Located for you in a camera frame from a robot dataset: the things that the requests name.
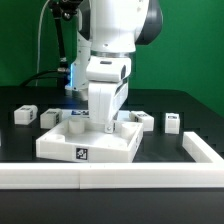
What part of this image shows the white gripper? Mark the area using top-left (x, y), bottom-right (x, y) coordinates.
top-left (86, 56), bottom-right (131, 133)

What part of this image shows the white square tabletop tray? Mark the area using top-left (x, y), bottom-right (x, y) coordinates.
top-left (36, 117), bottom-right (143, 163)

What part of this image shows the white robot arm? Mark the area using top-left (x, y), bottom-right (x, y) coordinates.
top-left (68, 0), bottom-right (163, 133)

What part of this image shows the blue tag sheet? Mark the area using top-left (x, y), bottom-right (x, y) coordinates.
top-left (71, 110), bottom-right (89, 118)

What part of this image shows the white L-shaped fence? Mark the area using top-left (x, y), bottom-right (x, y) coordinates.
top-left (0, 132), bottom-right (224, 189)

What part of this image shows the black cable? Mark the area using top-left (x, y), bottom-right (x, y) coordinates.
top-left (19, 68), bottom-right (71, 87)

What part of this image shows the black camera stand pole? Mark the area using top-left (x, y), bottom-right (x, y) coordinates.
top-left (48, 0), bottom-right (83, 70)

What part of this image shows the white cable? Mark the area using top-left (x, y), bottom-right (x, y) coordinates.
top-left (34, 0), bottom-right (51, 87)

